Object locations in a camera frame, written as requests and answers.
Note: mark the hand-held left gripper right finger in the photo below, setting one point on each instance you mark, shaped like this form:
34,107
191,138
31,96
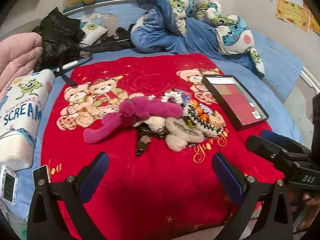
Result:
228,177

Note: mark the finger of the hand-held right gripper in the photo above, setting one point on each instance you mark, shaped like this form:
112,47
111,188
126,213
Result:
262,146
277,137

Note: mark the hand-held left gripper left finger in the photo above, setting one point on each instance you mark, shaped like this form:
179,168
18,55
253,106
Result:
96,172

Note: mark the black shallow tray box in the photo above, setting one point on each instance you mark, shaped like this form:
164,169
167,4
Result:
237,102

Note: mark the orange snack box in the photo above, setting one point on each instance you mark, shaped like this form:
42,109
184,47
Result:
216,120

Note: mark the dark brown small toy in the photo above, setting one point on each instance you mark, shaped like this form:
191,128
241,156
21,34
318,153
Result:
142,142

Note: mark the cream fluffy plush toy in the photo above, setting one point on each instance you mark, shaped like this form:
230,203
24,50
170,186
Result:
180,135

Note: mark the magenta plush toy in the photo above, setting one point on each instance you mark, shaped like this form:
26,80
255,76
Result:
140,107

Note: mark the person's right hand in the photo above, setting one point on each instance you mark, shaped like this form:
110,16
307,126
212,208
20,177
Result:
312,203

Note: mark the red bear printed blanket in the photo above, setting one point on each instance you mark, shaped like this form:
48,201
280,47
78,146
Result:
150,180

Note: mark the small orange mandarin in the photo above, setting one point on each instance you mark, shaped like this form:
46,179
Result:
204,117
194,103
200,110

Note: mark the white fuzzy plush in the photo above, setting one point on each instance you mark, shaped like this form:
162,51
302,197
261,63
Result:
150,123

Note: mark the white digital clock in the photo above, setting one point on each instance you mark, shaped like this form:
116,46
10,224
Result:
8,187

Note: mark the blue purple foil packet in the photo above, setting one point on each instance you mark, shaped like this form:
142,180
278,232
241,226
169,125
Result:
185,97

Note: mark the white cartoon foam pillow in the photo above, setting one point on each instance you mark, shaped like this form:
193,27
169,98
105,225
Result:
20,110

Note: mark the white bead scrunchie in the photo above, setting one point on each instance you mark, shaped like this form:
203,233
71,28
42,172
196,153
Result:
170,96

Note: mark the silver cylinder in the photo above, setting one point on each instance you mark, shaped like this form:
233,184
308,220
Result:
70,65

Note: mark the black garment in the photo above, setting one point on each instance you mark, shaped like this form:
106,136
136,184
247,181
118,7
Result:
110,46

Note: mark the pink quilt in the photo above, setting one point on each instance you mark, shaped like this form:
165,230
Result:
17,55

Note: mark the small cartoon pillow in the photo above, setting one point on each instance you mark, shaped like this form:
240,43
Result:
92,30

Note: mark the black puffer jacket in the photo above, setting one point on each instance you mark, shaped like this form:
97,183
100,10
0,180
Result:
57,35

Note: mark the blue cartoon quilt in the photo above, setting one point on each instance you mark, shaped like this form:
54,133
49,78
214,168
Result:
175,30

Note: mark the grey knit cloth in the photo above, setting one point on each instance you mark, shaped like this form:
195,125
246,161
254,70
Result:
22,27

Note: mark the white bed frame moulding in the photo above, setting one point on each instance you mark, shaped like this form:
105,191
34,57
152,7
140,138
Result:
311,80

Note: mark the blue brick wall pad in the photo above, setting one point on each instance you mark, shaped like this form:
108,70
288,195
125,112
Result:
277,62

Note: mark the orange wall certificate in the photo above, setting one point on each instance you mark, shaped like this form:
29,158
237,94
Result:
315,23
292,13

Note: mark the silver bed rail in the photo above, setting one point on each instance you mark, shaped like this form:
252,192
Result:
100,1

